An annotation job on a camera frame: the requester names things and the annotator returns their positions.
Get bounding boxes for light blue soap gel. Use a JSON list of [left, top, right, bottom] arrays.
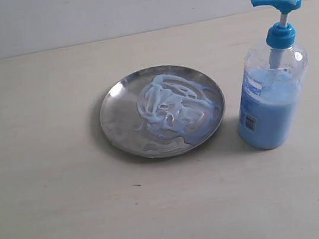
[[136, 74, 223, 145]]

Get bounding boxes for blue soap pump bottle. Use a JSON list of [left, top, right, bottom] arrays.
[[238, 0, 309, 150]]

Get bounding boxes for round steel plate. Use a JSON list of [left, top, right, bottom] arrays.
[[99, 65, 225, 159]]

